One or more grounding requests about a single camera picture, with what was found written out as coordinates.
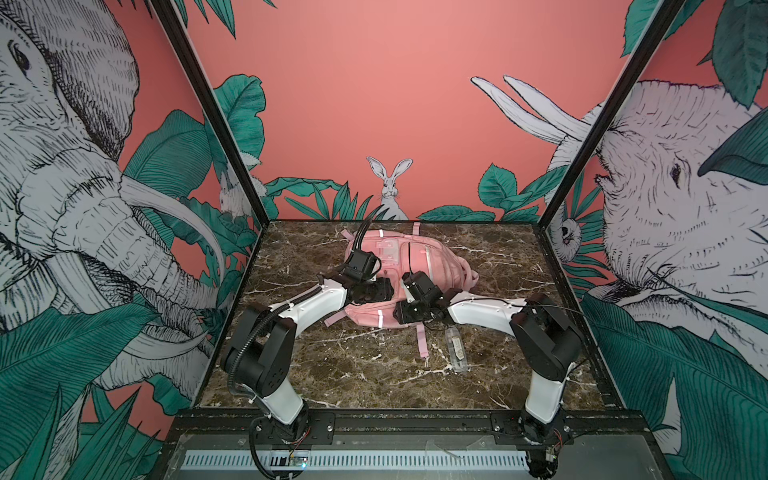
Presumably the pink student backpack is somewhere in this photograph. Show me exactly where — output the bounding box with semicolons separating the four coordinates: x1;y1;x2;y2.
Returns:
324;224;479;329

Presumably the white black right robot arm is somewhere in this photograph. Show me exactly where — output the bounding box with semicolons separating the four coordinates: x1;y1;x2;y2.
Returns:
394;289;583;445

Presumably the black right corner frame post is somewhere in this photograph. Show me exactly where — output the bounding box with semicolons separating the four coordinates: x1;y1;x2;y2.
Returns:
537;0;685;230

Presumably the black front mounting rail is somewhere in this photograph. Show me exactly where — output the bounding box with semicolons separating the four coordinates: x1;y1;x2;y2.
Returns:
166;408;650;447

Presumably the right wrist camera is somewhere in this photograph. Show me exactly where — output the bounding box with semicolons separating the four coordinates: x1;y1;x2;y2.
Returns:
402;271;443;305

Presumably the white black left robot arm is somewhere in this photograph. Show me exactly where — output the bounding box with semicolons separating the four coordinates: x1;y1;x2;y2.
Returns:
220;278;394;443

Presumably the clear plastic small case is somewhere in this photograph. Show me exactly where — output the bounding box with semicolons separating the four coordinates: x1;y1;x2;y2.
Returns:
445;326;469;373

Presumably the white perforated cable tray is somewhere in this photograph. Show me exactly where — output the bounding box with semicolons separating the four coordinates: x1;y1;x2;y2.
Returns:
180;450;528;472

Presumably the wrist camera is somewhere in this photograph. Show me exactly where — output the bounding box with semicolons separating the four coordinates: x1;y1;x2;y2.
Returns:
341;249;381;282
402;271;443;305

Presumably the black left corner frame post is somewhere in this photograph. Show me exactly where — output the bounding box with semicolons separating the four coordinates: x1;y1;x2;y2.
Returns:
150;0;270;228

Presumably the black corner frame post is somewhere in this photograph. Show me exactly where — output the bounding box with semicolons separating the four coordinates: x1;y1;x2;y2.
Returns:
150;0;270;228
537;0;685;230

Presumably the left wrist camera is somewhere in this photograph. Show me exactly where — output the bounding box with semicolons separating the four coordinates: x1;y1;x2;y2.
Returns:
341;249;381;282

